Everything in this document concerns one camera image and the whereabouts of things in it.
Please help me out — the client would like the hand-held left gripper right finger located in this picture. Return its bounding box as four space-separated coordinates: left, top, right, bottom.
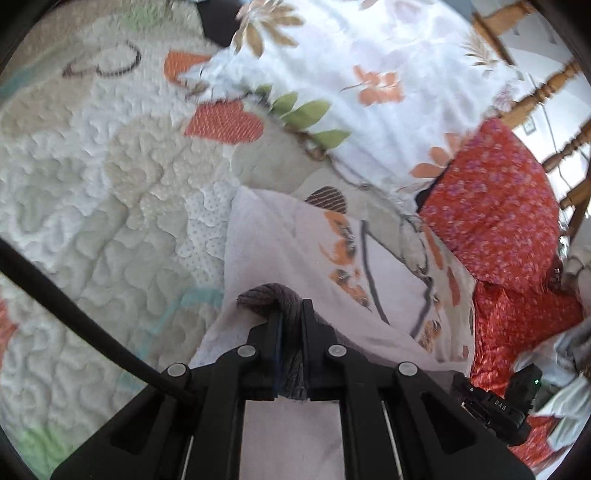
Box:
302 300 534 480

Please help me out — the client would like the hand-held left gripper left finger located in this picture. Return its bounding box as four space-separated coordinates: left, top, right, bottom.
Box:
51 314 283 480

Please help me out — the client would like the dark grey knit cloth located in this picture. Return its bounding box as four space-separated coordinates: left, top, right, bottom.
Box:
236 282 310 402

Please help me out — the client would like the light grey fluffy cloth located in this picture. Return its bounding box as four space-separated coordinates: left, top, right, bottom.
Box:
517 318 591 448

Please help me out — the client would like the orange floral garment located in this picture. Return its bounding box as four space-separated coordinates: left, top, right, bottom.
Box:
468 277 587 469

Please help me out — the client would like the pale pillowcase with orange print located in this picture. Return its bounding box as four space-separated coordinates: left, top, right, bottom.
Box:
189 185 476 480

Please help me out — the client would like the orange floral pillow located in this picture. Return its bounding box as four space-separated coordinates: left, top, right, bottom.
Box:
418 117 561 296

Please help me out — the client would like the heart print quilt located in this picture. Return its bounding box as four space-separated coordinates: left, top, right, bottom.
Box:
0 0 476 480

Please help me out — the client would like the wooden spindle headboard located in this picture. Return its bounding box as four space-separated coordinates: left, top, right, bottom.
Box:
471 0 591 241

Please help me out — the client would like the white floral pillow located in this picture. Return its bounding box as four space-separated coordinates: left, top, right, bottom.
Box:
178 0 527 195

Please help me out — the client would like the black cable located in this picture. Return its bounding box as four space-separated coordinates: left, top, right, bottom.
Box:
0 237 199 407

